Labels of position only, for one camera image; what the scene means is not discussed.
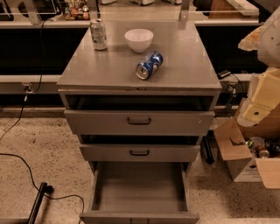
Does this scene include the black metal floor stand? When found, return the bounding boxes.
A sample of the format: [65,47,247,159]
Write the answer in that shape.
[27,182,53,224]

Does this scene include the white bowl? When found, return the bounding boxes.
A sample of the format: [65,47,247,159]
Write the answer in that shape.
[124,29,154,53]

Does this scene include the colourful items on shelf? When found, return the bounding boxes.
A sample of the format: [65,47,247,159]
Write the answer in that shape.
[64,0,90,21]

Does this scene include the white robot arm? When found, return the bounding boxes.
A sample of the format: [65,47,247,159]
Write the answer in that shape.
[237,7,280,127]

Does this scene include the blue pepsi can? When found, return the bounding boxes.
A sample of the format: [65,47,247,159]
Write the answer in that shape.
[136,51,164,80]

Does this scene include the grey drawer cabinet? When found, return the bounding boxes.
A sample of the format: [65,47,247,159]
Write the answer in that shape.
[56,19,223,176]

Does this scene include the black floor cable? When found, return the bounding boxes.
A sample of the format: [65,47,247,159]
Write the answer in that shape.
[0,93,86,214]

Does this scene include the bottom grey open drawer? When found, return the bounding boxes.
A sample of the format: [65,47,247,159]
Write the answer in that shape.
[80,162,200,224]

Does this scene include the top grey drawer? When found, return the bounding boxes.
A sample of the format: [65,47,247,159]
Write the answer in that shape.
[65,110,214,136]

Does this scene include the middle grey drawer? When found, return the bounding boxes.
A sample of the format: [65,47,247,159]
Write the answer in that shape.
[80,143,200,162]

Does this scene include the cardboard box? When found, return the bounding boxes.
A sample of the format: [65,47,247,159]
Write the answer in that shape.
[213,106,280,189]

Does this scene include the silver green soda can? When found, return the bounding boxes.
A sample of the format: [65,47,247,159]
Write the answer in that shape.
[89,18,107,51]

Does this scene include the small black device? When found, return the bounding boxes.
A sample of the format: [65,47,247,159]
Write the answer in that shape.
[217,70,231,80]

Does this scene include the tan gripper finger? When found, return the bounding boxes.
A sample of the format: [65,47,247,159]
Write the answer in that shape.
[238,26,263,52]
[237,67,280,127]

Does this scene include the cans in cardboard box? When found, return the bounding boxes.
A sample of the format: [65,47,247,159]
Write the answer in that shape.
[246,136,280,158]

